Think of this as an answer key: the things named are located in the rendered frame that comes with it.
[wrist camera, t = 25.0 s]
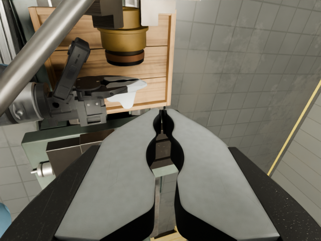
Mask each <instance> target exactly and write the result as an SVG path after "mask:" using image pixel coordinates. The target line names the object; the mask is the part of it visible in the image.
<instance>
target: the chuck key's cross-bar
mask: <svg viewBox="0 0 321 241"><path fill-rule="evenodd" d="M94 1H95V0H62V1H61V2H60V4H59V5H58V6H57V7H56V8H55V10H54V11H53V12H52V13H51V14H50V16H49V17H48V18H47V19H46V20H45V22H44V23H43V24H42V25H41V26H40V28H39V29H38V30H37V31H36V33H35V34H34V35H33V36H32V37H31V39H30V40H29V41H28V42H27V43H26V45H25V46H24V47H23V48H22V49H21V50H20V51H19V53H18V54H17V55H16V56H15V58H14V59H13V60H12V61H11V62H10V64H9V65H8V66H7V67H6V68H5V70H4V71H3V72H2V73H1V74H0V117H1V116H2V115H3V114H4V112H5V111H6V110H7V109H8V107H9V106H10V105H11V104H12V102H13V101H14V100H15V99H16V98H17V97H18V95H19V94H20V93H21V92H22V90H23V89H24V88H25V87H26V85H27V84H28V83H29V82H30V80H31V79H32V78H33V77H34V75H35V74H36V73H37V72H38V70H39V69H40V68H41V67H42V65H43V64H44V63H45V62H46V60H47V59H48V58H49V57H50V55H51V54H52V53H53V52H54V51H55V49H56V48H57V47H58V45H59V44H60V43H61V42H62V40H63V39H64V38H65V37H66V36H67V35H68V33H69V32H70V31H71V30H72V28H73V27H74V26H75V25H76V23H77V22H78V21H79V20H80V18H81V17H82V16H83V15H84V13H85V12H86V11H87V10H88V8H89V7H90V6H91V5H92V4H93V2H94Z"/></svg>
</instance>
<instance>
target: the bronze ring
mask: <svg viewBox="0 0 321 241"><path fill-rule="evenodd" d="M123 22H124V27H123V28H119V29H103V28H97V29H98V30H99V31H100V35H101V43H102V47H103V48H104V49H105V55H106V59H107V62H108V63H109V64H111V65H114V66H136V65H139V64H141V63H142V62H143V61H144V48H145V47H146V31H148V30H149V26H142V25H141V24H140V9H139V8H137V7H129V6H123Z"/></svg>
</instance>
